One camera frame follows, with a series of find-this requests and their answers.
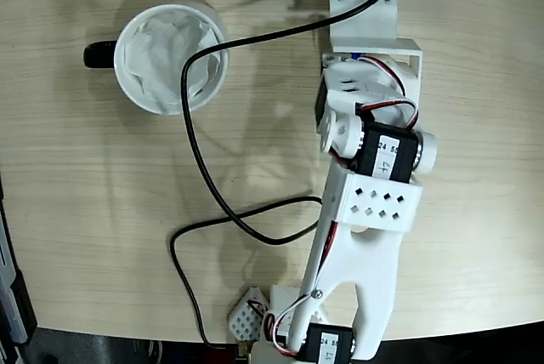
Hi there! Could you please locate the crumpled white tissue paper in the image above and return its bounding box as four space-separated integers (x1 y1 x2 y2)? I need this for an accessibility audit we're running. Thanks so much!
122 14 224 105

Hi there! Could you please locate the grey metal desk frame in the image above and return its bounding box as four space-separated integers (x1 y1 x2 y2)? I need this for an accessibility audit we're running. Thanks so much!
0 172 39 364

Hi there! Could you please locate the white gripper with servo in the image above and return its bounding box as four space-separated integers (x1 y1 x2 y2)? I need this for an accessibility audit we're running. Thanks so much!
316 53 421 131

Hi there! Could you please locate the black camera cable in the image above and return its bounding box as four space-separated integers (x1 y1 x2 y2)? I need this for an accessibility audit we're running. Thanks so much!
169 0 394 350

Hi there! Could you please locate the white mug with black handle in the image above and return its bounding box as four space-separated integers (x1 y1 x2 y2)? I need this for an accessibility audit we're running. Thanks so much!
82 3 230 117

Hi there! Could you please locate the white mount with black camera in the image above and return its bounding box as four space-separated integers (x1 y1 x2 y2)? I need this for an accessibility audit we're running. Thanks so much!
326 0 425 97

